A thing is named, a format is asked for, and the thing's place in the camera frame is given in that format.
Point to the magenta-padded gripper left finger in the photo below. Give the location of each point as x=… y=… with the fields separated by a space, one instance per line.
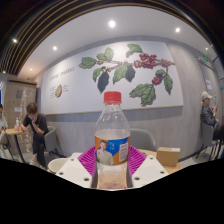
x=74 y=170

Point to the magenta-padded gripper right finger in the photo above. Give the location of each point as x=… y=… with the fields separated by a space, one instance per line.
x=150 y=170

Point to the clear red-capped drink bottle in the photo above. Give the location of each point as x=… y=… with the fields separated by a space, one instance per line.
x=112 y=146

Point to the white cup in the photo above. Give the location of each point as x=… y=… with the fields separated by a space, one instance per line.
x=56 y=164

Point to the small cardboard box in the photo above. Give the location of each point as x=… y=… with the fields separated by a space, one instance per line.
x=168 y=156

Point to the grey upholstered chair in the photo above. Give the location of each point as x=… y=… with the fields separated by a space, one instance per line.
x=141 y=138
x=207 y=136
x=51 y=140

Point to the person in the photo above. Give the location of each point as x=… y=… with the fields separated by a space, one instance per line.
x=37 y=126
x=208 y=113
x=2 y=130

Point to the small round wooden table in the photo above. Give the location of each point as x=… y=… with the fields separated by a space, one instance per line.
x=14 y=132

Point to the small clear bottle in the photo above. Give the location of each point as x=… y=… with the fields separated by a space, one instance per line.
x=17 y=125

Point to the green exit sign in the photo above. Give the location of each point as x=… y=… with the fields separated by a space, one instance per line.
x=205 y=58

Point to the recessed ceiling lights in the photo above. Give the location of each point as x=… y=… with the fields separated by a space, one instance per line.
x=112 y=23

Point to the coffee plant wall mural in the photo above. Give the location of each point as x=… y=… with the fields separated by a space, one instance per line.
x=76 y=90

